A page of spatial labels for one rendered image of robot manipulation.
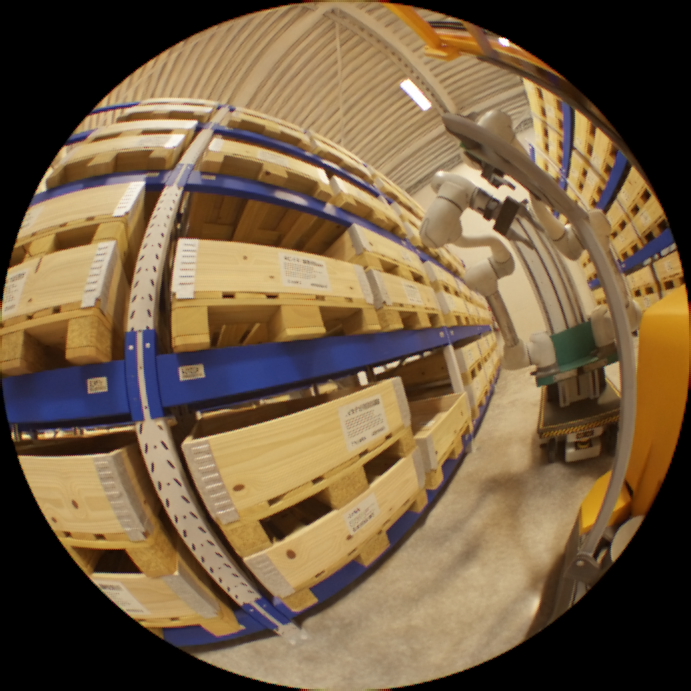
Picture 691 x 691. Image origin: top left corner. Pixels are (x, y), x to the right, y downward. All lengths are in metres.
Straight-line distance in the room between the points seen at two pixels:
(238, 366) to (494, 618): 1.28
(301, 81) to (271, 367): 6.90
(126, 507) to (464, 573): 1.19
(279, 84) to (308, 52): 1.20
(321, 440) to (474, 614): 0.96
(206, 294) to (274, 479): 0.51
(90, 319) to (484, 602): 1.51
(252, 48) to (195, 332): 6.83
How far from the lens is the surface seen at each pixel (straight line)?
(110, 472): 0.59
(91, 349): 0.61
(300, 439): 0.56
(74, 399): 0.70
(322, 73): 7.06
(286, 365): 0.64
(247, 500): 0.55
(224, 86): 6.88
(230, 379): 0.58
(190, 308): 0.57
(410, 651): 1.04
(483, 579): 1.14
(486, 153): 0.51
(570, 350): 1.61
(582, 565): 0.75
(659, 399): 0.77
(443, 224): 0.68
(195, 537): 0.68
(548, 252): 1.71
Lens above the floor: 1.02
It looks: 9 degrees up
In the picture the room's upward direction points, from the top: 16 degrees counter-clockwise
